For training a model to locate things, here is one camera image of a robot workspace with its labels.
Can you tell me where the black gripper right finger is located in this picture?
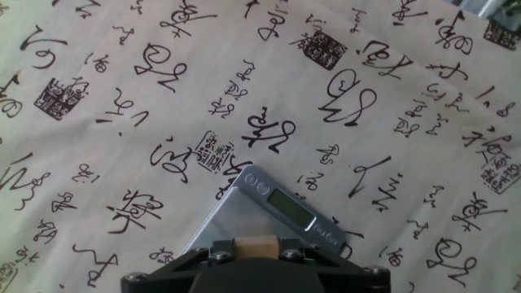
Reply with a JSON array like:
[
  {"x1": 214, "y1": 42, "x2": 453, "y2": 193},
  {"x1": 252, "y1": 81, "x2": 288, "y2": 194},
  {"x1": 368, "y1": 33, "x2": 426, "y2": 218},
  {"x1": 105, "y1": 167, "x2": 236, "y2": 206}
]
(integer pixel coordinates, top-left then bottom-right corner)
[{"x1": 278, "y1": 237, "x2": 392, "y2": 293}]

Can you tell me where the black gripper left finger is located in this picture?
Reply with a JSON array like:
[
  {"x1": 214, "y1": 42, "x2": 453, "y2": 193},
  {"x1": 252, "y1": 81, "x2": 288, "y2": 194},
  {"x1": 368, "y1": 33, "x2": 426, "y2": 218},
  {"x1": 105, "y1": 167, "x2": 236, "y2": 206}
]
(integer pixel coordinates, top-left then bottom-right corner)
[{"x1": 120, "y1": 238, "x2": 236, "y2": 293}]

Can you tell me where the small wooden cube block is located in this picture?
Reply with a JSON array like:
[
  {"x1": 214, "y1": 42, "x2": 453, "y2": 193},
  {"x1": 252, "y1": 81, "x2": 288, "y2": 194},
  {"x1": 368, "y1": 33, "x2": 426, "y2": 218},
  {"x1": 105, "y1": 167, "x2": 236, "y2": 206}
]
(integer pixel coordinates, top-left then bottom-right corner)
[{"x1": 234, "y1": 234, "x2": 280, "y2": 260}]

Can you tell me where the calligraphy print beige tablecloth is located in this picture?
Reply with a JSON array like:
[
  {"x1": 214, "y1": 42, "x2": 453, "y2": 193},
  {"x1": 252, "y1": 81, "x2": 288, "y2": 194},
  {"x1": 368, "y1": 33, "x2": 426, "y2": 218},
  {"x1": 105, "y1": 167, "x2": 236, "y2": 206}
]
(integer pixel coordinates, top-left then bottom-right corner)
[{"x1": 0, "y1": 0, "x2": 521, "y2": 293}]

